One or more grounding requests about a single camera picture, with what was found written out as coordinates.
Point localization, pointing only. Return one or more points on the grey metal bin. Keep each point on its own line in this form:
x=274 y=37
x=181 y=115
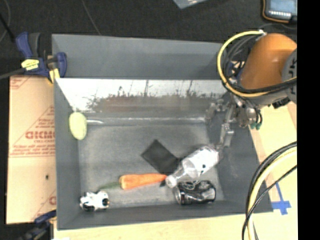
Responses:
x=125 y=139

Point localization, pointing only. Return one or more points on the orange toy carrot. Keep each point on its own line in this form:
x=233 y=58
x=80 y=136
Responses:
x=140 y=180

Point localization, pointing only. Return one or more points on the crushed dark metal can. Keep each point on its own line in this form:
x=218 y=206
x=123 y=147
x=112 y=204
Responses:
x=197 y=195

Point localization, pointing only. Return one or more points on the black and white toy cow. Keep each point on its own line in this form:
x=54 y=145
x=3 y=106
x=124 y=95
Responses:
x=95 y=201

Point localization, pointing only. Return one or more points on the black cylinder on white bracket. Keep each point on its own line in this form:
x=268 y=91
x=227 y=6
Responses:
x=280 y=103

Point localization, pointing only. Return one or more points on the brown cardboard board red print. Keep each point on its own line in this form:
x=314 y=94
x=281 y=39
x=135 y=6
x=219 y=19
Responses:
x=30 y=139

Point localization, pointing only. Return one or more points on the clear plastic bottle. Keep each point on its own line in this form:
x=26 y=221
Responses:
x=197 y=162

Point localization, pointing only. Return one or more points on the dark green flat block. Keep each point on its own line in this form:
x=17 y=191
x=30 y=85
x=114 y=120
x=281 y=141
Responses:
x=160 y=156

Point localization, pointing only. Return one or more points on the pale yellow-green oval fruit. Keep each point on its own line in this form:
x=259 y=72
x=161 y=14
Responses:
x=78 y=126

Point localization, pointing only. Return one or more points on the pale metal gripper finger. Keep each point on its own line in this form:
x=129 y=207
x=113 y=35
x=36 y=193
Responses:
x=225 y=134
x=214 y=109

